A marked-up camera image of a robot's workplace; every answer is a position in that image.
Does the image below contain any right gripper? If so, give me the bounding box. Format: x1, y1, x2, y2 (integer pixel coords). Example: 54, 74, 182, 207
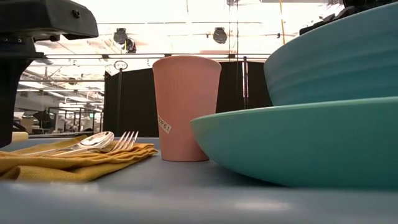
298, 0, 398, 35

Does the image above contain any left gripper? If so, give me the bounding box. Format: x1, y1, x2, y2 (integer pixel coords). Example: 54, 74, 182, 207
0, 0, 100, 147

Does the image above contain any knife with cream handle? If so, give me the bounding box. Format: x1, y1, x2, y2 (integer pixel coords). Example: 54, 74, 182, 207
11, 131, 29, 143

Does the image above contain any blue bowl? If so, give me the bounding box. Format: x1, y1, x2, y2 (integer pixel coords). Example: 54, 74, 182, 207
263, 2, 398, 107

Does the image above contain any yellow cloth napkin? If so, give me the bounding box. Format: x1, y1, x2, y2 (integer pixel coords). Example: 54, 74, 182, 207
0, 134, 159, 183

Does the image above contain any spoon with orange handle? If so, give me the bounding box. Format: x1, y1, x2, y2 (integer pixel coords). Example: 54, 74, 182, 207
23, 131, 115, 156

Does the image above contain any fork with orange handle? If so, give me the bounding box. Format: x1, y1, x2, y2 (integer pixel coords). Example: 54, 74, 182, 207
52, 130, 140, 156

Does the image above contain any teal plate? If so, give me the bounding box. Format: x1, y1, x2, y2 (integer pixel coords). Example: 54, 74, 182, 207
190, 96, 398, 189

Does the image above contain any pink ribbed cup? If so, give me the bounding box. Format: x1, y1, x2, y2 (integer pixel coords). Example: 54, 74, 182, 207
152, 55, 222, 162

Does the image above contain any blue plastic tray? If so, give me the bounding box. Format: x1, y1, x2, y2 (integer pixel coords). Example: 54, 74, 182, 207
0, 136, 398, 224

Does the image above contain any black partition panel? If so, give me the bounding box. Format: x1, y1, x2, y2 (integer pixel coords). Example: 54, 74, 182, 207
103, 60, 274, 138

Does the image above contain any black background workstation frame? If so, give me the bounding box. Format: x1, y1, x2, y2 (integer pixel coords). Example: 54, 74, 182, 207
30, 106, 104, 134

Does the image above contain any yellow hanging cable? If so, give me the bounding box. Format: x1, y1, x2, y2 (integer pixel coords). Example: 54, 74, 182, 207
279, 0, 287, 45

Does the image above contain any black pole with ring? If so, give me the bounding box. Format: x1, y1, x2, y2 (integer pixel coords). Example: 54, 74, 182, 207
113, 60, 129, 137

